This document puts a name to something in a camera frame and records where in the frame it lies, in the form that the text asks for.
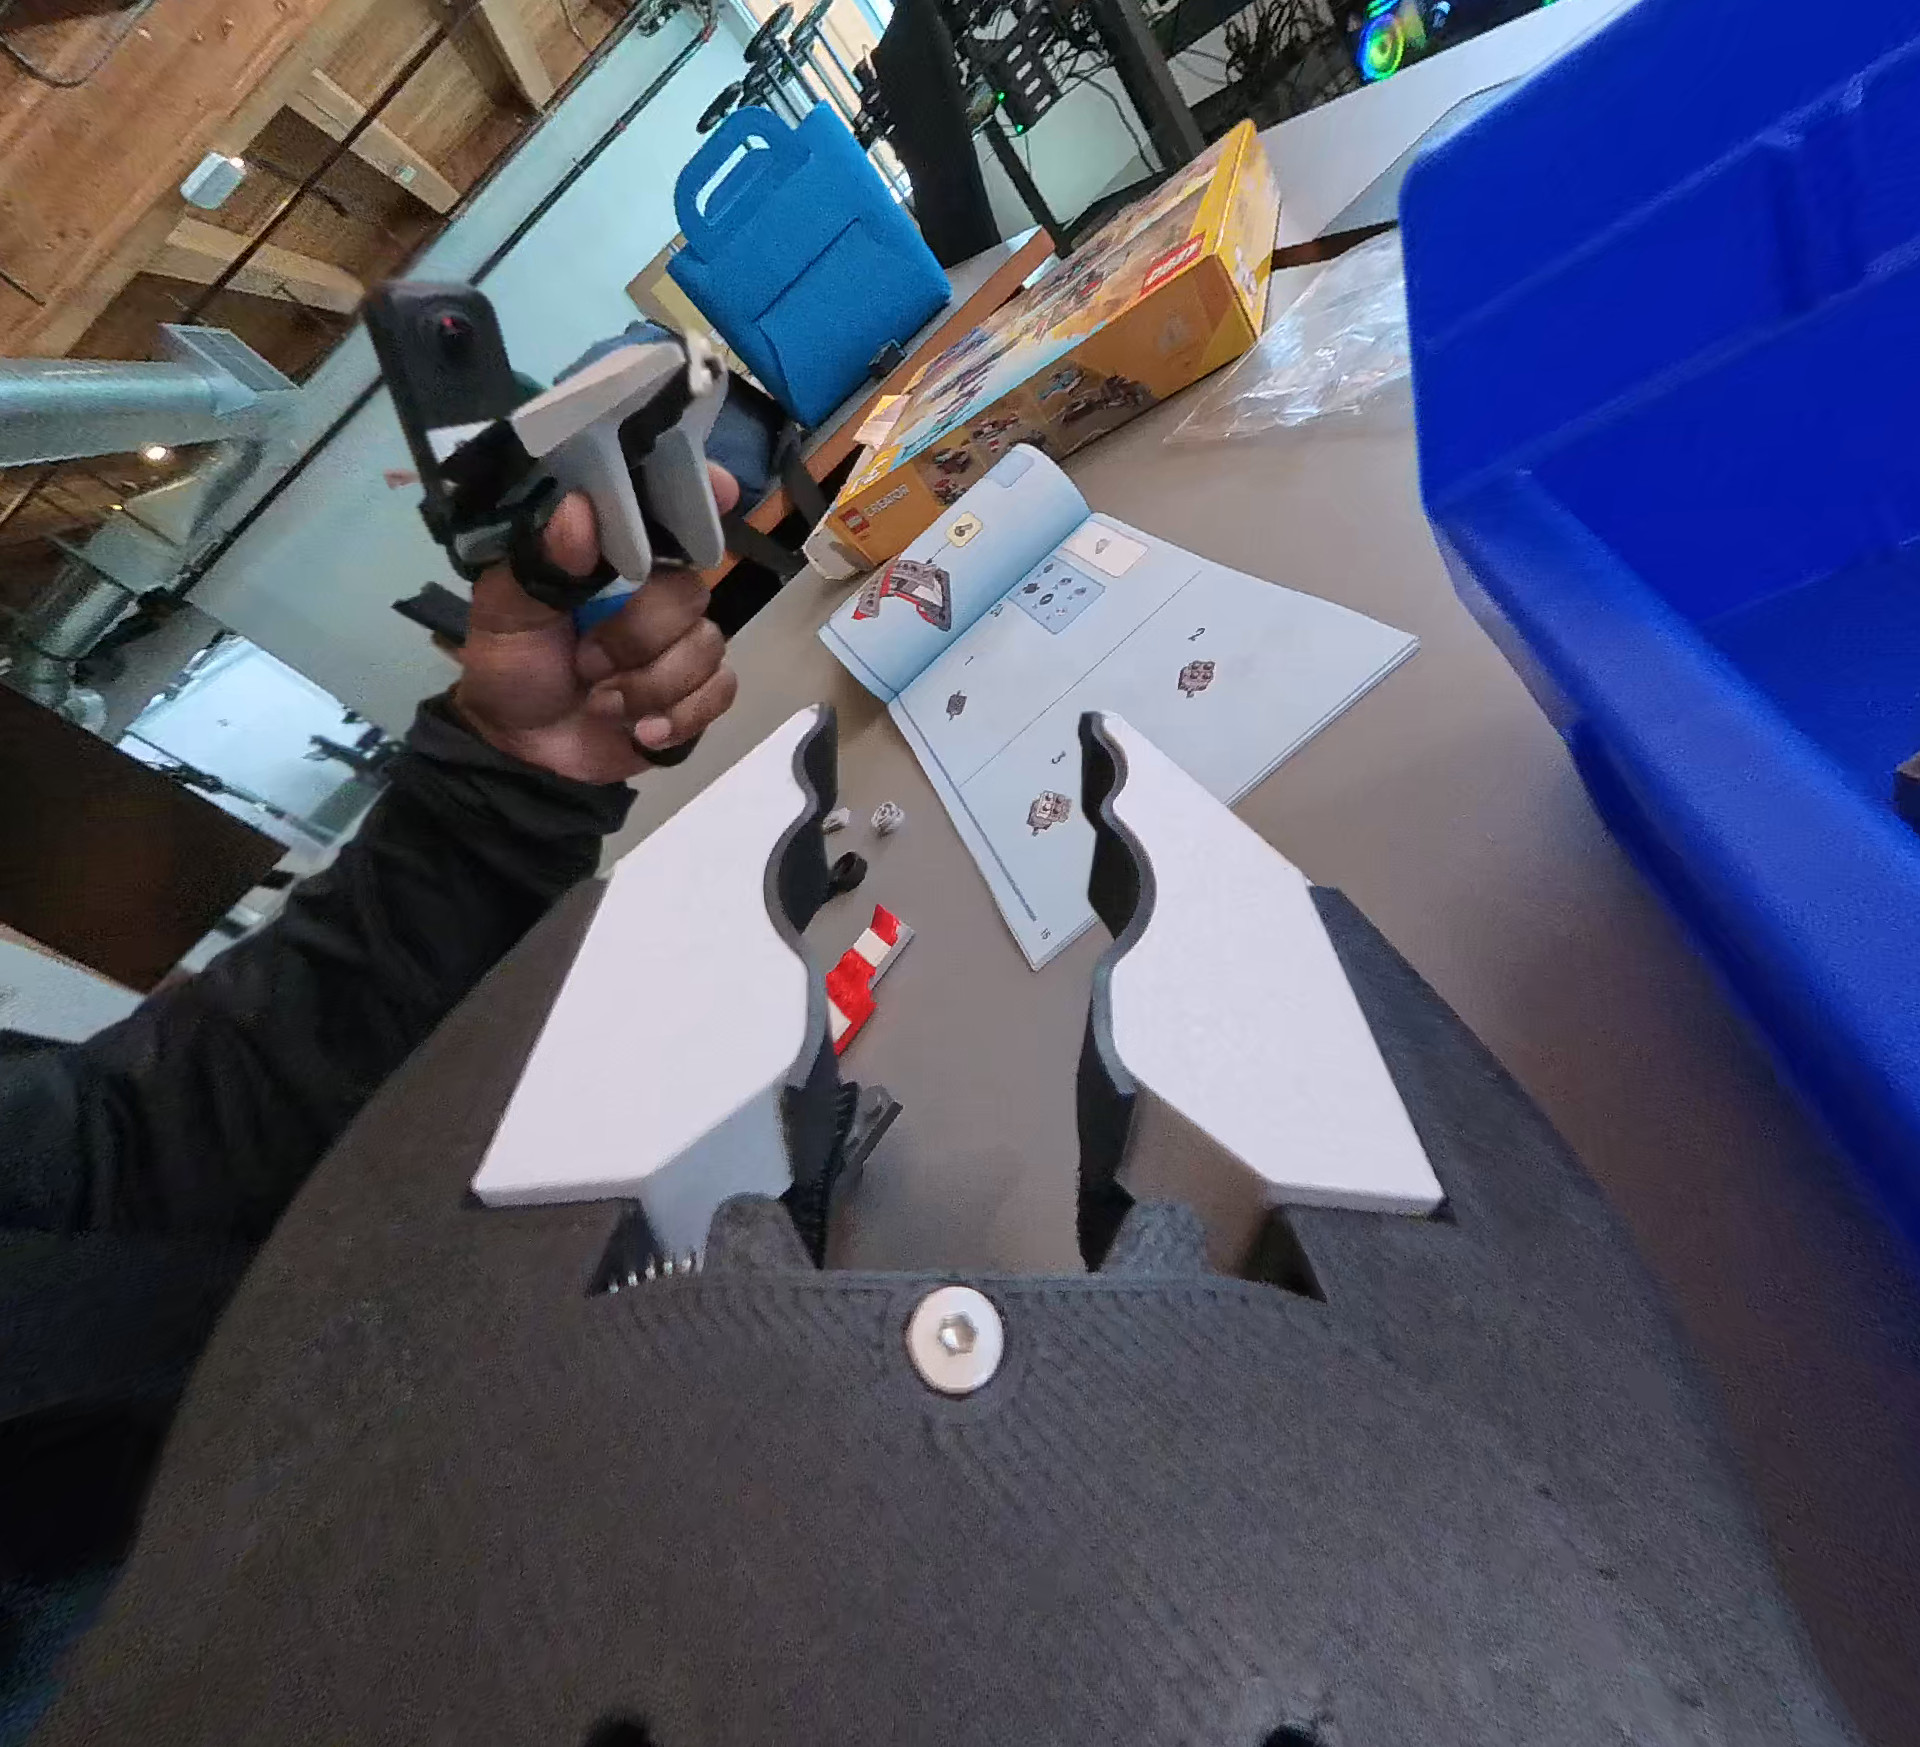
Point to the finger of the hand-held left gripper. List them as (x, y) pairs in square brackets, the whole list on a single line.
[(599, 419), (686, 497)]

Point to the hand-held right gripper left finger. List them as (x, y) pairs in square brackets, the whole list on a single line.
[(661, 998)]

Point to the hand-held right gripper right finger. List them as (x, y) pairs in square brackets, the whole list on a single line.
[(1260, 1013)]

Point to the red white toy brick model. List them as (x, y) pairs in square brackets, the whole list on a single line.
[(858, 992)]

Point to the blue plastic bin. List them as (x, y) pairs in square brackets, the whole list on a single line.
[(1651, 353)]

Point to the person's left forearm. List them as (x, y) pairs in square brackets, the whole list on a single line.
[(301, 998)]

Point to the grey desk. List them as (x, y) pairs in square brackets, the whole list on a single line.
[(1426, 953), (1350, 158)]

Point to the person's left hand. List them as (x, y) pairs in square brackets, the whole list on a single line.
[(599, 697)]

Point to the dark blue backpack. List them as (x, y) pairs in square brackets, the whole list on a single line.
[(751, 457)]

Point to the black toy tyre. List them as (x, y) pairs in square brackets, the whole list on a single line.
[(862, 870)]

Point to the blue felt bag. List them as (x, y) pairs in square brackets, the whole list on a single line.
[(809, 277)]

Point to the light blue instruction booklet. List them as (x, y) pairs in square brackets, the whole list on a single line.
[(1199, 697)]

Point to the white ceiling sensor box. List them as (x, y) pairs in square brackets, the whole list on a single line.
[(218, 179)]

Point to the black monitor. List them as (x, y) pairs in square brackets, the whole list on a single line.
[(930, 128)]

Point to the yellow toy brick box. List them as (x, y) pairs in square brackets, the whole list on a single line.
[(1110, 337)]

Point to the black metal rack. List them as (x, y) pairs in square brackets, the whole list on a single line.
[(1156, 83)]

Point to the clear plastic bag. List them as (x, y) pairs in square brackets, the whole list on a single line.
[(1320, 353)]

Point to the spiral metal duct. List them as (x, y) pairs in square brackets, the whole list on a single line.
[(105, 563)]

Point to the silver metal duct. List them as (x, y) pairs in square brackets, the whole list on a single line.
[(105, 405)]

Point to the black wall screen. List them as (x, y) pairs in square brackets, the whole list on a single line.
[(118, 848)]

